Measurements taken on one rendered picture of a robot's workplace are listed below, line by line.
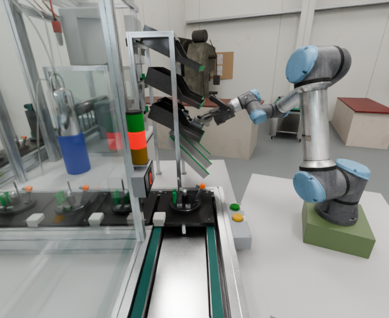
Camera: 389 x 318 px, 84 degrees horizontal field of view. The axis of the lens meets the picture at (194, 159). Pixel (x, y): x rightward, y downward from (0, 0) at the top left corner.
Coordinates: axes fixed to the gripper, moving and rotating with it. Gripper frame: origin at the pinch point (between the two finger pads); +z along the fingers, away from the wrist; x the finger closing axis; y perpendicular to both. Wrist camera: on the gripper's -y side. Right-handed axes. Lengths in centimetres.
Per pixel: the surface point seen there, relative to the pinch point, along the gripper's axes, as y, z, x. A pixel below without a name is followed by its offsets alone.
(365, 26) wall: 114, -405, 506
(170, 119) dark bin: -11.0, 8.9, -19.2
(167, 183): 26.7, 34.2, -7.1
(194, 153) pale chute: 14.3, 9.0, -9.7
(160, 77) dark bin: -29.2, 4.0, -17.2
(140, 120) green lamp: -24, 6, -61
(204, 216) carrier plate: 23, 8, -52
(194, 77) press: 32, 27, 529
